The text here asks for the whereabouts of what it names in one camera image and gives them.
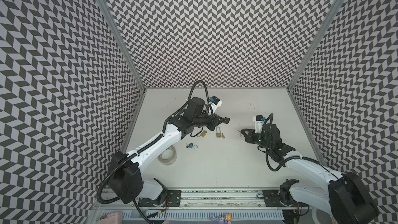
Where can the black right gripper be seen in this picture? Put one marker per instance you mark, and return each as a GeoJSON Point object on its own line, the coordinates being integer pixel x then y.
{"type": "Point", "coordinates": [252, 134]}

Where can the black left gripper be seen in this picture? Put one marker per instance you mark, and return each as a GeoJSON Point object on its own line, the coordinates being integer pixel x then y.
{"type": "Point", "coordinates": [215, 121]}

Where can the large brass padlock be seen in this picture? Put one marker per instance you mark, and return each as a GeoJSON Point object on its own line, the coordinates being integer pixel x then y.
{"type": "Point", "coordinates": [219, 133]}

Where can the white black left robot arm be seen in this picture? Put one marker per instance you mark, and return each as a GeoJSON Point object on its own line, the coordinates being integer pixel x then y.
{"type": "Point", "coordinates": [124, 179]}

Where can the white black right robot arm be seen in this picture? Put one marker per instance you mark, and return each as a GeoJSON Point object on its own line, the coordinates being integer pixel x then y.
{"type": "Point", "coordinates": [342, 195]}

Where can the blue padlock with key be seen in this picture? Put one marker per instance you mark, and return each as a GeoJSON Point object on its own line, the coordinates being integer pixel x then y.
{"type": "Point", "coordinates": [191, 146]}

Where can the clear tape roll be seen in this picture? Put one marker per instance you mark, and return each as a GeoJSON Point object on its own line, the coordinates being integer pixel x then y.
{"type": "Point", "coordinates": [169, 156]}

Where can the white tape roll bottom right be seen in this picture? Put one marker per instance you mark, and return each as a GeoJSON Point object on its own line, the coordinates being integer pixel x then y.
{"type": "Point", "coordinates": [320, 217]}

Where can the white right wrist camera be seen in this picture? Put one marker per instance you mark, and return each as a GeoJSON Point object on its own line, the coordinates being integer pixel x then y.
{"type": "Point", "coordinates": [259, 122]}

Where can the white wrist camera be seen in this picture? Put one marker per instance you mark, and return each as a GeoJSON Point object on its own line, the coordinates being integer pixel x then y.
{"type": "Point", "coordinates": [214, 103]}
{"type": "Point", "coordinates": [259, 122]}

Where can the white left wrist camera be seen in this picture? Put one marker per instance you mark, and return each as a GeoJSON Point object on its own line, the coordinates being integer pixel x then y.
{"type": "Point", "coordinates": [214, 103]}

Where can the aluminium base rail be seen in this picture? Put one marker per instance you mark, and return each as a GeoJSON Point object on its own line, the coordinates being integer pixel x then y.
{"type": "Point", "coordinates": [211, 204]}

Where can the aluminium right corner post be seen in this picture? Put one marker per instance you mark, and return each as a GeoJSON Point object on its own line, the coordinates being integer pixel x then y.
{"type": "Point", "coordinates": [332, 13]}

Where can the aluminium corner post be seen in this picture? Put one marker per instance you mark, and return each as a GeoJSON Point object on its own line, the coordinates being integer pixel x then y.
{"type": "Point", "coordinates": [332, 13]}
{"type": "Point", "coordinates": [119, 40]}

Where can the aluminium left corner post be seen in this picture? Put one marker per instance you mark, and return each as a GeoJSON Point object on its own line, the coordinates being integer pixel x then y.
{"type": "Point", "coordinates": [119, 40]}

